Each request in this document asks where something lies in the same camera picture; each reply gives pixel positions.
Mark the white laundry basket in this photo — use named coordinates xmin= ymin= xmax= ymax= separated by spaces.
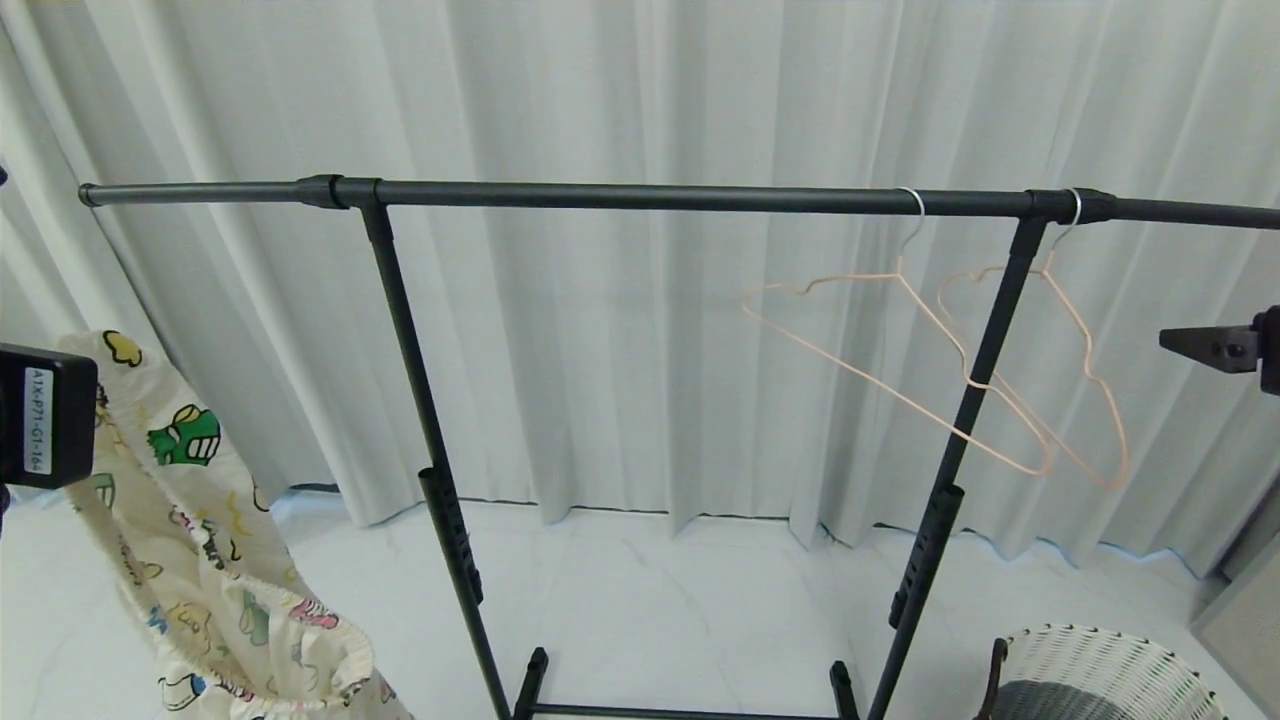
xmin=975 ymin=625 xmax=1233 ymax=720

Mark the pink clothes hanger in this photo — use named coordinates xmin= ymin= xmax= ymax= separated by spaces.
xmin=937 ymin=188 xmax=1131 ymax=491
xmin=742 ymin=188 xmax=1053 ymax=477

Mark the black clothes rack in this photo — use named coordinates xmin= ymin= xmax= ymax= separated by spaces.
xmin=78 ymin=175 xmax=1280 ymax=720

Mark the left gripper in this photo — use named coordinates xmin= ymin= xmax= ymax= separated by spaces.
xmin=0 ymin=345 xmax=99 ymax=491

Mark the white curtain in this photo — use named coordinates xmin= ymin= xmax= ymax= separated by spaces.
xmin=0 ymin=0 xmax=1280 ymax=581

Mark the cream printed garment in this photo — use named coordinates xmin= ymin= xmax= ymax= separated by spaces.
xmin=58 ymin=330 xmax=416 ymax=720

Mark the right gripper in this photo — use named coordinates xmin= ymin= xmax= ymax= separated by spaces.
xmin=1160 ymin=305 xmax=1280 ymax=396

